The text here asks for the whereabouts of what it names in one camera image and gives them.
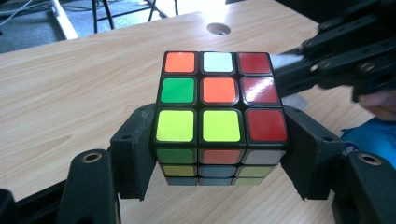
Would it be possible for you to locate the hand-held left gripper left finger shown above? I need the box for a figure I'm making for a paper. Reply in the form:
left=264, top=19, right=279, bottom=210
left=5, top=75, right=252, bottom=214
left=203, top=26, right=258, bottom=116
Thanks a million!
left=109, top=103, right=157, bottom=202

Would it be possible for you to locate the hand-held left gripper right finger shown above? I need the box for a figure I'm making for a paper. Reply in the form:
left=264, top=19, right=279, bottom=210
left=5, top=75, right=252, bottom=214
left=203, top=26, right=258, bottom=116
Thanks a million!
left=280, top=105, right=346, bottom=201

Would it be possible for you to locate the blue wet wipes pack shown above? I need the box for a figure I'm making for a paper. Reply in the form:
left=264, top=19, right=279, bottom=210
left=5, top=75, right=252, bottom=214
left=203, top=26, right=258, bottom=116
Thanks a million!
left=340, top=116, right=396, bottom=171

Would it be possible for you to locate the multicoloured puzzle cube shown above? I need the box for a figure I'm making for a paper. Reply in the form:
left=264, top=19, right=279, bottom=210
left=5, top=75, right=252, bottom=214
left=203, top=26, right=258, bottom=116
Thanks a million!
left=151, top=50, right=290, bottom=188

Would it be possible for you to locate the grey table hole cap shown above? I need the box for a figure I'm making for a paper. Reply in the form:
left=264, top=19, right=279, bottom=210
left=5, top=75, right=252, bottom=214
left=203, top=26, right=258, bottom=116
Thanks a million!
left=206, top=21, right=233, bottom=36

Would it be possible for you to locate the black folding chair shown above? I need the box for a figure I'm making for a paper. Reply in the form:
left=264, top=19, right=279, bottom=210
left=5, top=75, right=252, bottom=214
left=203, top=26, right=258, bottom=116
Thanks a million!
left=91, top=0, right=179, bottom=34

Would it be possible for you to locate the white table frame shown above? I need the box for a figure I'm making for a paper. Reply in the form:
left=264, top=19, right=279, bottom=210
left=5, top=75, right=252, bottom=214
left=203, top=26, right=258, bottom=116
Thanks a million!
left=50, top=0, right=79, bottom=41

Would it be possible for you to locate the white cable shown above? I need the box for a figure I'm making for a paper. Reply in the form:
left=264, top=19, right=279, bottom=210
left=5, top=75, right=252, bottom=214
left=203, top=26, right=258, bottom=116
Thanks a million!
left=0, top=0, right=35, bottom=28

